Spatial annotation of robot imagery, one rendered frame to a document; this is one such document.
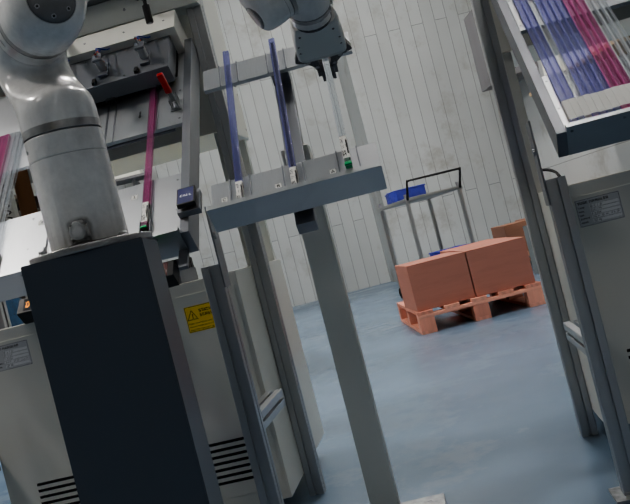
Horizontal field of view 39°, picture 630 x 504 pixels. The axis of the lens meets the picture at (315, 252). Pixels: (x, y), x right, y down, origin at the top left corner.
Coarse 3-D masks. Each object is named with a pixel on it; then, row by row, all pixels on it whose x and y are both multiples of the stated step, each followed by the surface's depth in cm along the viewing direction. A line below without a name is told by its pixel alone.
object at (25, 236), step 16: (176, 176) 197; (128, 192) 198; (160, 192) 195; (176, 192) 193; (128, 208) 194; (160, 208) 191; (176, 208) 190; (16, 224) 201; (32, 224) 199; (128, 224) 190; (160, 224) 188; (176, 224) 186; (16, 240) 197; (32, 240) 195; (0, 256) 195; (16, 256) 193; (32, 256) 192; (0, 272) 191
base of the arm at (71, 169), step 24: (24, 144) 136; (48, 144) 133; (72, 144) 133; (96, 144) 136; (48, 168) 133; (72, 168) 133; (96, 168) 135; (48, 192) 134; (72, 192) 133; (96, 192) 134; (48, 216) 134; (72, 216) 133; (96, 216) 134; (120, 216) 137; (48, 240) 137; (72, 240) 132; (96, 240) 133; (120, 240) 132
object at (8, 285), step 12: (156, 240) 183; (168, 240) 184; (180, 240) 184; (168, 252) 186; (0, 276) 187; (12, 276) 187; (0, 288) 189; (12, 288) 190; (24, 288) 190; (0, 300) 192
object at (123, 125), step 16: (176, 80) 222; (128, 96) 223; (144, 96) 221; (160, 96) 219; (0, 112) 234; (112, 112) 220; (128, 112) 218; (144, 112) 216; (160, 112) 215; (176, 112) 213; (0, 128) 229; (16, 128) 227; (112, 128) 216; (128, 128) 214; (144, 128) 212; (160, 128) 210; (112, 144) 212
